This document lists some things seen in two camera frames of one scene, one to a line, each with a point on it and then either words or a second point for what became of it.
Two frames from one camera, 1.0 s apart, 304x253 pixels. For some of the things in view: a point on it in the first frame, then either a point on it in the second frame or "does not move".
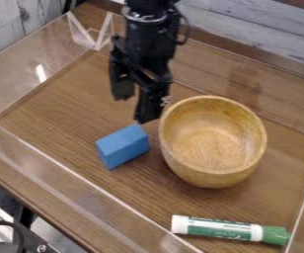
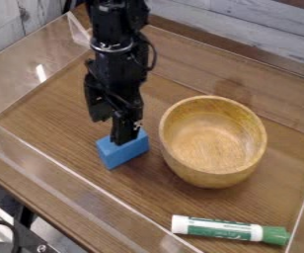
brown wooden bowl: x=212 y=140 does not move
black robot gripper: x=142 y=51 -> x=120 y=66
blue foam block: x=124 y=145 does not move
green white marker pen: x=230 y=229 does not move
